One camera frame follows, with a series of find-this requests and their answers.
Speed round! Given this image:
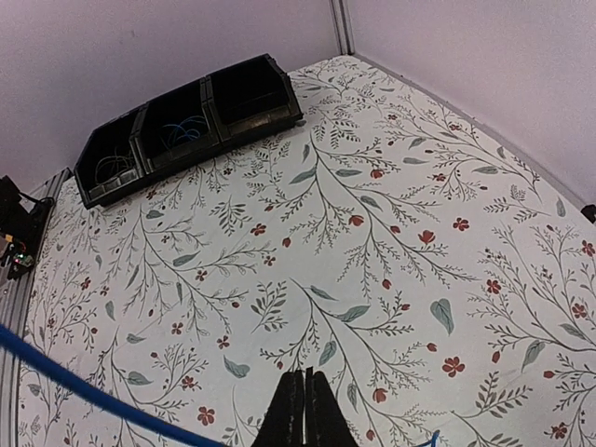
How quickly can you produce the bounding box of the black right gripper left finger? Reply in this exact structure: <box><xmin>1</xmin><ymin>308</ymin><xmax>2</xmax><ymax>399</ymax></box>
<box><xmin>251</xmin><ymin>370</ymin><xmax>305</xmax><ymax>447</ymax></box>

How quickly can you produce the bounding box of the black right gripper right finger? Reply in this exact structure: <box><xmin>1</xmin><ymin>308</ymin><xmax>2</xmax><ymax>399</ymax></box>
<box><xmin>305</xmin><ymin>370</ymin><xmax>358</xmax><ymax>447</ymax></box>

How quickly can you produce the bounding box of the blue cable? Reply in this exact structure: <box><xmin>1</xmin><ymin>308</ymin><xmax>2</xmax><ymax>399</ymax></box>
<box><xmin>160</xmin><ymin>115</ymin><xmax>209</xmax><ymax>145</ymax></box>
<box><xmin>0</xmin><ymin>323</ymin><xmax>441</xmax><ymax>447</ymax></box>

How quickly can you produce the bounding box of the thin black cable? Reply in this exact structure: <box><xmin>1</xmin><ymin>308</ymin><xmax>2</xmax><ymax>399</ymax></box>
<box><xmin>92</xmin><ymin>148</ymin><xmax>141</xmax><ymax>185</ymax></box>

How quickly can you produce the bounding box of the floral patterned table mat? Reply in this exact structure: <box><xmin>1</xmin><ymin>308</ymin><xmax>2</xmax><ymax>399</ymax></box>
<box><xmin>23</xmin><ymin>56</ymin><xmax>595</xmax><ymax>446</ymax></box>

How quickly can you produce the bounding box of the black three-compartment bin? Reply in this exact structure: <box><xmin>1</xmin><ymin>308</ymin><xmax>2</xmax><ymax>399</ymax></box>
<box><xmin>74</xmin><ymin>54</ymin><xmax>303</xmax><ymax>210</ymax></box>

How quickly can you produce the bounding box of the aluminium front rail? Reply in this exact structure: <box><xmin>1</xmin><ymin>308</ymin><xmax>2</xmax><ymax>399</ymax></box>
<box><xmin>1</xmin><ymin>168</ymin><xmax>72</xmax><ymax>446</ymax></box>

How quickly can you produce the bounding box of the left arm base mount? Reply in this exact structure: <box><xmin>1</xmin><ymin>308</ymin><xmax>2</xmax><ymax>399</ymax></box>
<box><xmin>1</xmin><ymin>175</ymin><xmax>56</xmax><ymax>280</ymax></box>

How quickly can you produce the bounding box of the small black wall knob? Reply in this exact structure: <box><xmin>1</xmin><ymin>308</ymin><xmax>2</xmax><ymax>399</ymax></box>
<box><xmin>582</xmin><ymin>204</ymin><xmax>596</xmax><ymax>218</ymax></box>

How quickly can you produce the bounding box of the left aluminium corner post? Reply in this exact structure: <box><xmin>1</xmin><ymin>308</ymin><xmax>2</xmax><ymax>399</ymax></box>
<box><xmin>330</xmin><ymin>0</ymin><xmax>356</xmax><ymax>56</ymax></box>

